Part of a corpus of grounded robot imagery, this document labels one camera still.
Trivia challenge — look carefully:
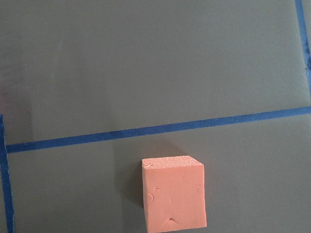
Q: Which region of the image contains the orange foam cube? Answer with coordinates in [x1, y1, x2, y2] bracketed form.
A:
[141, 155, 207, 233]

